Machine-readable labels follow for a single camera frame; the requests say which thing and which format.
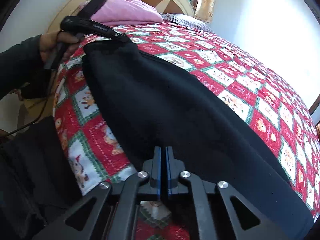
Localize black pants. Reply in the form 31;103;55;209
82;40;313;239

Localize dark sleeved left forearm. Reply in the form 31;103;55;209
0;35;51;99

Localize person's left hand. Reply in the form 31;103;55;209
39;31;83;62

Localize pink folded blanket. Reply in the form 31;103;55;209
90;0;163;27

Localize red patchwork cartoon bedspread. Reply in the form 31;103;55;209
51;22;320;240

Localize striped pillow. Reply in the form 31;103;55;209
161;14;213;33

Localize yellow right curtain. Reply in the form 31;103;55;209
194;0;215;23

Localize black cable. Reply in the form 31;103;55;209
0;64;57;138

